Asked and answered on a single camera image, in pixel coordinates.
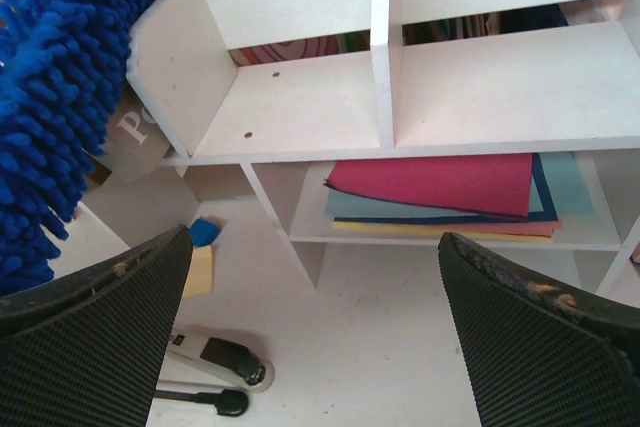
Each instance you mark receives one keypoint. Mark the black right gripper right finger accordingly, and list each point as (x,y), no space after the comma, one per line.
(538,351)

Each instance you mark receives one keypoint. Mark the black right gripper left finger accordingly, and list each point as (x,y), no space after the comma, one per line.
(86,349)

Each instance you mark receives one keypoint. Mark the white wooden bookshelf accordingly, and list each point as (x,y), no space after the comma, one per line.
(282,87)

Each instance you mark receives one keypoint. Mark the white small book stand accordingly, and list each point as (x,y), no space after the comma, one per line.
(117,216)

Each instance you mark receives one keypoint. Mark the blue eraser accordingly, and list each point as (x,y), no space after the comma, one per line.
(204,232)

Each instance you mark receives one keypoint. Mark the beige Lonely Ones book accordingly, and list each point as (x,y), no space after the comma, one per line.
(135,144)

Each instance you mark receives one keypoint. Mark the magenta paper sheet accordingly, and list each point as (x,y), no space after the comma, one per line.
(492,185)

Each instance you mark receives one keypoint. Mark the yellow sticky note pad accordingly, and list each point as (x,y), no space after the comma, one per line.
(200,278)

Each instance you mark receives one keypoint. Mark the dark blue paper sheet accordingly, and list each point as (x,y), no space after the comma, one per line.
(542,202)

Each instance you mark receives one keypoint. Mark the white black stapler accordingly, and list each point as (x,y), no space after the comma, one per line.
(225,360)

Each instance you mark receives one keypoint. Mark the blue microfiber duster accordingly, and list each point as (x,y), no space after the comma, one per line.
(63,65)

